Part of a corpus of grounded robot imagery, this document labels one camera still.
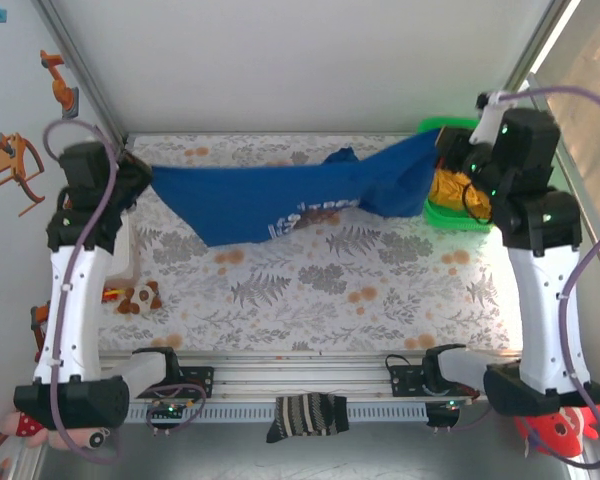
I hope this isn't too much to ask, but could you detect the white tissue box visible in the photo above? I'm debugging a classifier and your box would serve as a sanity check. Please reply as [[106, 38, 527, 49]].
[[104, 212, 141, 286]]

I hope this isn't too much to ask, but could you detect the aluminium frame post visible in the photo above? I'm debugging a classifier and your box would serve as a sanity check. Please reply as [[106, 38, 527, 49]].
[[31, 0, 131, 151], [499, 0, 584, 109]]

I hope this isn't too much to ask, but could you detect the orange crumpled garment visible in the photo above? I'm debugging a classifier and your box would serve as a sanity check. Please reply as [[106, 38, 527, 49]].
[[429, 167, 494, 219]]

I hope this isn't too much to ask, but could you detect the blue t-shirt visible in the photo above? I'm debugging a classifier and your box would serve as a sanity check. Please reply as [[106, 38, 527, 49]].
[[150, 127, 444, 249]]

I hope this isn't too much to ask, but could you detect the black white striped sock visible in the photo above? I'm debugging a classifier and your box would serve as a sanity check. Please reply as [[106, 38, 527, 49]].
[[265, 392, 351, 445]]

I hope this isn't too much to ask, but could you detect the floral patterned tablecloth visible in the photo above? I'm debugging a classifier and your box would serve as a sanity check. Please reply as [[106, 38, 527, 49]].
[[99, 133, 512, 354]]

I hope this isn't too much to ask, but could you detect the orange machine wall sticker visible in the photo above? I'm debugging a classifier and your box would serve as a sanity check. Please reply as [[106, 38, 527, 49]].
[[0, 132, 47, 219]]

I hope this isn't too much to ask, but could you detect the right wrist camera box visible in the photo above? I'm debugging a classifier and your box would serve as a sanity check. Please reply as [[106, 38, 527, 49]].
[[474, 91, 519, 144]]

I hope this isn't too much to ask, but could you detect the small brown white plush dog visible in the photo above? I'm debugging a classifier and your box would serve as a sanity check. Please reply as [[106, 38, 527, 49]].
[[115, 280, 162, 316]]

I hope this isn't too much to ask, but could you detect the small circuit board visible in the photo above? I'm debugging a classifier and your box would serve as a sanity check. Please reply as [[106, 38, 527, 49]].
[[147, 402, 189, 421], [426, 399, 464, 429]]

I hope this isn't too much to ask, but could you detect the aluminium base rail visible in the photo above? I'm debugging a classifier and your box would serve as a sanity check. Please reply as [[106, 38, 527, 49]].
[[32, 349, 579, 401]]

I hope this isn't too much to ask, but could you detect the red plush fish toy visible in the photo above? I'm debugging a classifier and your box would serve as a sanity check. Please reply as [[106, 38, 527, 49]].
[[514, 405, 600, 459]]

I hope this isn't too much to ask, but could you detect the white slotted cable duct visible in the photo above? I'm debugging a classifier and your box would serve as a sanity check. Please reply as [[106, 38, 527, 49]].
[[114, 402, 429, 424]]

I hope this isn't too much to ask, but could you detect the green plastic basket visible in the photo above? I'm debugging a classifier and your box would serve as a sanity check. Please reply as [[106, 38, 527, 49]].
[[417, 116, 496, 234]]

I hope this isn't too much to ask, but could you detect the aluminium side panel rail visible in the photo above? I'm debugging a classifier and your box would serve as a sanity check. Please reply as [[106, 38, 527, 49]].
[[554, 149, 600, 301]]

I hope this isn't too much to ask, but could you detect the orange robot sticker grey base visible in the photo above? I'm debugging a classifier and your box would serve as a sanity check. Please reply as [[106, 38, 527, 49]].
[[39, 48, 80, 121]]

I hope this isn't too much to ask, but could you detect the pink plush pig toy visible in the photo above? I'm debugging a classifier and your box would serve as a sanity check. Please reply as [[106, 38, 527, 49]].
[[0, 410, 112, 450]]

